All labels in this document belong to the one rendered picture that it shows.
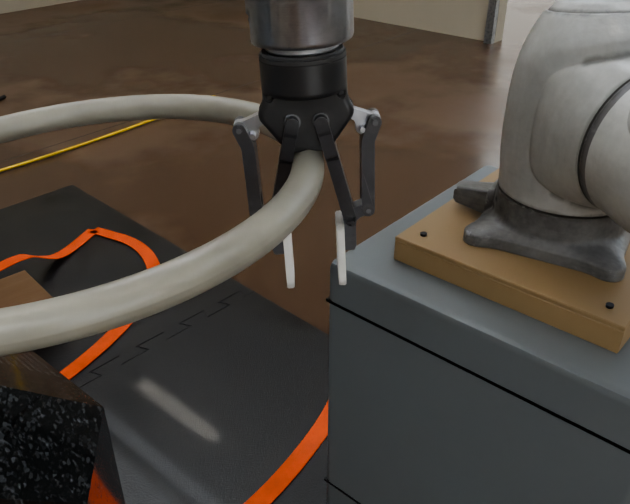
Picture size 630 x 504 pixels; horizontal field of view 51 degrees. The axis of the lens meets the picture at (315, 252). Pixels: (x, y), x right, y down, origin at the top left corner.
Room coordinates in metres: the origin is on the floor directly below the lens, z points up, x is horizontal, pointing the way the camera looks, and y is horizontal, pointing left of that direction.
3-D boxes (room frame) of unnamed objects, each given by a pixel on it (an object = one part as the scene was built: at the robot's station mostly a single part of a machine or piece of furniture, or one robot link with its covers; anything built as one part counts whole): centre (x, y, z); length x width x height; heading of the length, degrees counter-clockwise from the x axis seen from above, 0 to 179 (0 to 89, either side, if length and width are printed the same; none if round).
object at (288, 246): (0.57, 0.03, 0.89); 0.03 x 0.01 x 0.07; 1
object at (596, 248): (0.73, -0.28, 0.86); 0.22 x 0.18 x 0.06; 59
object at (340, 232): (0.57, -0.03, 0.90); 0.03 x 0.01 x 0.07; 1
